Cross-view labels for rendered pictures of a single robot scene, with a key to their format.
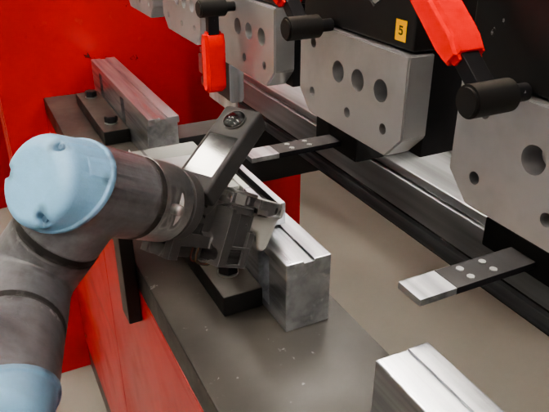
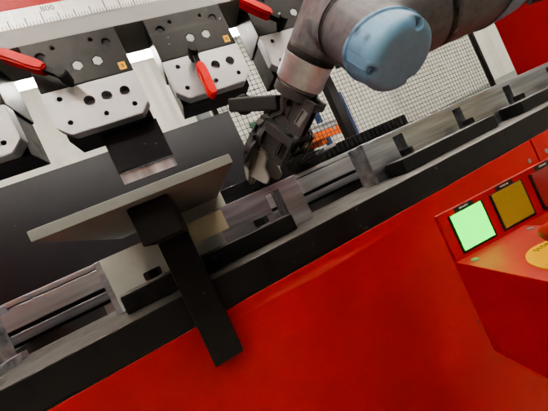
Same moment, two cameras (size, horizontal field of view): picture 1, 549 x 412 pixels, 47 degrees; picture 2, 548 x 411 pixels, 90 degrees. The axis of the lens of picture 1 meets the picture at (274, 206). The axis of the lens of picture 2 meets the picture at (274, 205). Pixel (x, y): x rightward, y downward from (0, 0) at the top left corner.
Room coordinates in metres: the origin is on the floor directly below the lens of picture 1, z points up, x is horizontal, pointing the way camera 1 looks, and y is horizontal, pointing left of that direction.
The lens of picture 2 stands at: (0.56, 0.55, 0.94)
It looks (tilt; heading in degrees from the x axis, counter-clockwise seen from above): 1 degrees down; 280
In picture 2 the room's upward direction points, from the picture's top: 25 degrees counter-clockwise
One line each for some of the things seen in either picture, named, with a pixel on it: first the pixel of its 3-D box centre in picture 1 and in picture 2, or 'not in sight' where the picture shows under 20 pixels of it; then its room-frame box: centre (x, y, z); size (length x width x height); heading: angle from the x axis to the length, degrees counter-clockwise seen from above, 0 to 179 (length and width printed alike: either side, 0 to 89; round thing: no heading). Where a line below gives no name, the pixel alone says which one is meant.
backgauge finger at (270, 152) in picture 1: (323, 136); not in sight; (0.90, -0.08, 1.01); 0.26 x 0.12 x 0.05; 116
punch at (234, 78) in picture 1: (221, 72); (141, 151); (0.83, 0.07, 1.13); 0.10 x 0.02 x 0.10; 26
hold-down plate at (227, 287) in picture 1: (201, 246); (216, 258); (0.77, 0.11, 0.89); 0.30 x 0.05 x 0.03; 26
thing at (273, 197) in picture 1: (242, 185); (203, 207); (0.78, 0.04, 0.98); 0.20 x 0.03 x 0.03; 26
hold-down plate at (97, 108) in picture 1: (101, 115); not in sight; (1.35, 0.39, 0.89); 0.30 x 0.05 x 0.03; 26
